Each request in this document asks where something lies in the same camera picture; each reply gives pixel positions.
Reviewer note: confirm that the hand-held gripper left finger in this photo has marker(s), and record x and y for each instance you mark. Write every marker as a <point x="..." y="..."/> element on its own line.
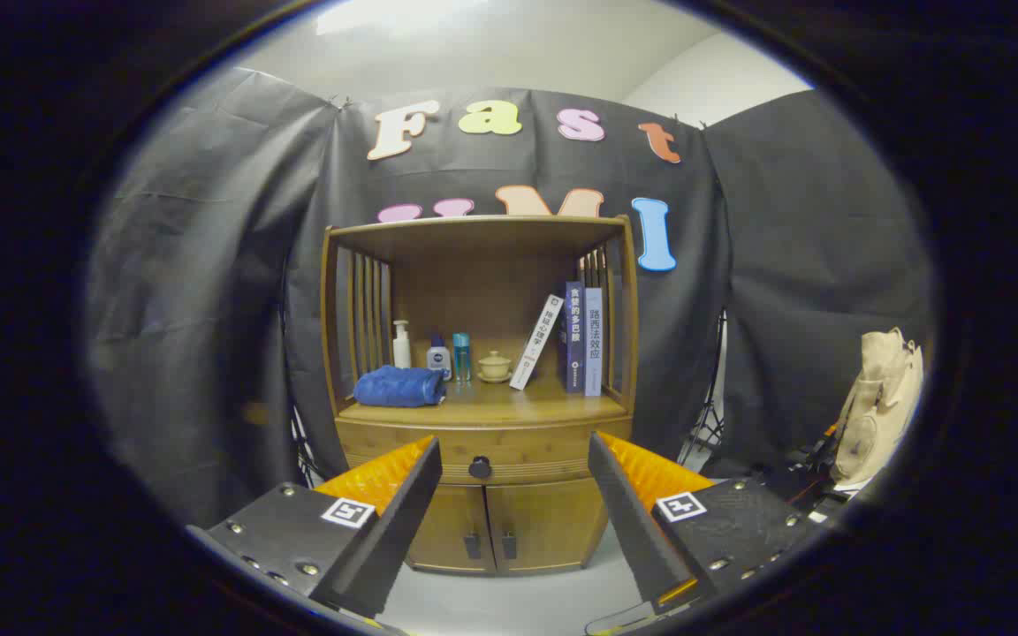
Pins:
<point x="403" y="521"/>

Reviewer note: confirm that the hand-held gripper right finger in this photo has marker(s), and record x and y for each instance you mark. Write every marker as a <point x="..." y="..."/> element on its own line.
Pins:
<point x="628" y="521"/>

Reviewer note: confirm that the black round drawer knob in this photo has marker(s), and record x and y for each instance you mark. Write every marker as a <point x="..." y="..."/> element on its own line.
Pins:
<point x="480" y="467"/>

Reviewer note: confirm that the wooden drawer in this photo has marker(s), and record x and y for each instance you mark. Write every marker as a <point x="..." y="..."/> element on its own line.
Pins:
<point x="527" y="446"/>

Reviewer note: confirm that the wooden cabinet door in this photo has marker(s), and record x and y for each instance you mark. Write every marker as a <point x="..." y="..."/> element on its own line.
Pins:
<point x="456" y="530"/>
<point x="544" y="526"/>

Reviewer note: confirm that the wooden countertop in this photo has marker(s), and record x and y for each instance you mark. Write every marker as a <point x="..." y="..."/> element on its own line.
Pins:
<point x="509" y="402"/>

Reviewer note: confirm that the wooden cabinet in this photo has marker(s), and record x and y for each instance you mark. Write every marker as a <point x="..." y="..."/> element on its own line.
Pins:
<point x="474" y="274"/>

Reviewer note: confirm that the light stand tripod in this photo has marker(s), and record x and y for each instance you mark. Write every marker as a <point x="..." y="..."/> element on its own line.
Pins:
<point x="702" y="437"/>

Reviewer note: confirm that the blue folded towel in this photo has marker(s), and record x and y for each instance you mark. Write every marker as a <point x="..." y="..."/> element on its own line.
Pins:
<point x="394" y="387"/>

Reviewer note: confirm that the white bottle with blue cap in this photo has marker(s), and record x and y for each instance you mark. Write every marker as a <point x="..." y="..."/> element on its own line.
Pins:
<point x="439" y="360"/>

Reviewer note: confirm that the white pump bottle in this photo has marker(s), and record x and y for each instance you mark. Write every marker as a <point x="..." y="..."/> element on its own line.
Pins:
<point x="402" y="353"/>

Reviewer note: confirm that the light purple book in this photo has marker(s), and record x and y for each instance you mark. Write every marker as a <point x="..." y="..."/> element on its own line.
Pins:
<point x="593" y="353"/>

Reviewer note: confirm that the clear blue bottle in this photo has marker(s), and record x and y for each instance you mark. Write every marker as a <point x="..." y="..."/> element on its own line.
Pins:
<point x="461" y="358"/>

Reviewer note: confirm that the beige lidded teacup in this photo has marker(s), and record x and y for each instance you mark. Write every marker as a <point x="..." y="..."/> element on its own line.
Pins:
<point x="495" y="367"/>

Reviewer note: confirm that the dark blue book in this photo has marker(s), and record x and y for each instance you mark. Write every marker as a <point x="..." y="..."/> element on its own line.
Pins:
<point x="574" y="340"/>

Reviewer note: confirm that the white book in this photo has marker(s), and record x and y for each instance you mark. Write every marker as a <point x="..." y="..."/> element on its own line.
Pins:
<point x="537" y="340"/>

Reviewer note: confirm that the beige bag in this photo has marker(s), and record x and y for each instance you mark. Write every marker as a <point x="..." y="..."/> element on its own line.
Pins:
<point x="880" y="397"/>

